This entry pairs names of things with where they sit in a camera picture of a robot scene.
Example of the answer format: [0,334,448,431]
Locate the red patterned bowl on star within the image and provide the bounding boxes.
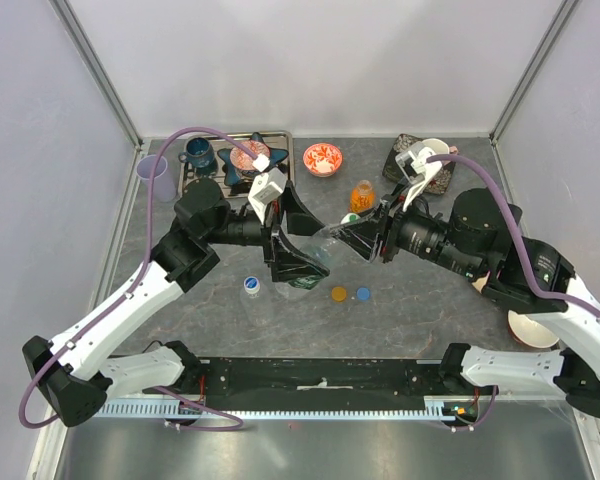
[230,140,270,177]

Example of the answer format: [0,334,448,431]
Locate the lilac plastic cup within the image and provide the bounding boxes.
[136,155,177,202]

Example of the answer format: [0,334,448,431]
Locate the orange bottle cap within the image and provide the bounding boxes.
[331,286,348,302]

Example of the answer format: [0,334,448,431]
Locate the white green bottle cap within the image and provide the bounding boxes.
[340,213,360,224]

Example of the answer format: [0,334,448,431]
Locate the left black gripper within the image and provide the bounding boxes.
[205,181,333,281]

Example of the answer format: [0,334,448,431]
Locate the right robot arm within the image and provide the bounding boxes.
[330,188,600,419]

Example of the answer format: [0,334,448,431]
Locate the black floral square plate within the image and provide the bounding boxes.
[382,133,455,196]

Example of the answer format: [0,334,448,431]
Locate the clear bottle blue-white cap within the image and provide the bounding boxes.
[240,276,273,326]

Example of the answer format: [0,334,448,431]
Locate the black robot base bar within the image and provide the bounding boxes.
[176,357,475,411]

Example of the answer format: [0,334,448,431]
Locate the blue bottle cap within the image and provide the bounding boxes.
[356,287,371,301]

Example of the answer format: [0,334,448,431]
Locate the pink white mug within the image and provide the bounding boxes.
[422,138,458,157]

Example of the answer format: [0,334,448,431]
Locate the dark blue mug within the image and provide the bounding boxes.
[178,137,218,176]

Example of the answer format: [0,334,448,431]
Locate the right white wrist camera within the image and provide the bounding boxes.
[395,142,443,212]

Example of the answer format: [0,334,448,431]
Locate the beige bird plate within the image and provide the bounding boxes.
[472,275,489,294]

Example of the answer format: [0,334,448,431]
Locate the orange floral bowl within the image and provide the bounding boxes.
[303,143,343,178]

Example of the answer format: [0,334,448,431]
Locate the blue star-shaped dish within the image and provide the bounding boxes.
[216,131,293,196]

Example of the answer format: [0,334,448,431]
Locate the green label clear bottle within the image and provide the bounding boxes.
[274,226,347,301]

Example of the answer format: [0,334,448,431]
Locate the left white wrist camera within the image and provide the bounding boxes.
[248,154,287,225]

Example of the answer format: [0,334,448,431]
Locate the orange juice bottle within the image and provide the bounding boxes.
[349,180,375,213]

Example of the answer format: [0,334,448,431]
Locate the white bowl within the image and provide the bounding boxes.
[507,311,559,349]

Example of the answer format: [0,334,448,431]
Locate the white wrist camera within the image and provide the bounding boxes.
[395,142,443,212]
[248,154,287,225]

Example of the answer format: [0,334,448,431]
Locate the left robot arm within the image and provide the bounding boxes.
[22,179,328,427]

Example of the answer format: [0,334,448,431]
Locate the white slotted cable duct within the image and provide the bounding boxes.
[95,395,455,422]

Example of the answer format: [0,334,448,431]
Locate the metal tray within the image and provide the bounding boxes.
[178,131,295,199]

